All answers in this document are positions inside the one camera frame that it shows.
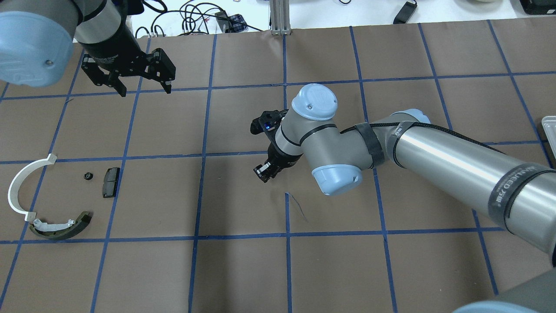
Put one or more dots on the aluminium frame column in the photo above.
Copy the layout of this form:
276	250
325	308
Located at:
280	17

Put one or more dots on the olive brake shoe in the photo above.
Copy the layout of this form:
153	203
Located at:
61	231

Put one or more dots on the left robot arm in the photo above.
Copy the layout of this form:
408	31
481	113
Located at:
36	43

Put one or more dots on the black brake pad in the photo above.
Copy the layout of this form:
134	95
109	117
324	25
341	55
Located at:
111	182

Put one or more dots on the silver ribbed metal tray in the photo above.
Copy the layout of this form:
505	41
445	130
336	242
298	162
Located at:
548	124

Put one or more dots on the black power brick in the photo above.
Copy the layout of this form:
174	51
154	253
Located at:
406	12

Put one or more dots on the white curved plastic part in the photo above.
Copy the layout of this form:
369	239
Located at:
19	179

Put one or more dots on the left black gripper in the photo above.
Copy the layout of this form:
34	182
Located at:
116	51

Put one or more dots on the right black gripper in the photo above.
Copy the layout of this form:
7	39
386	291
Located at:
280	159

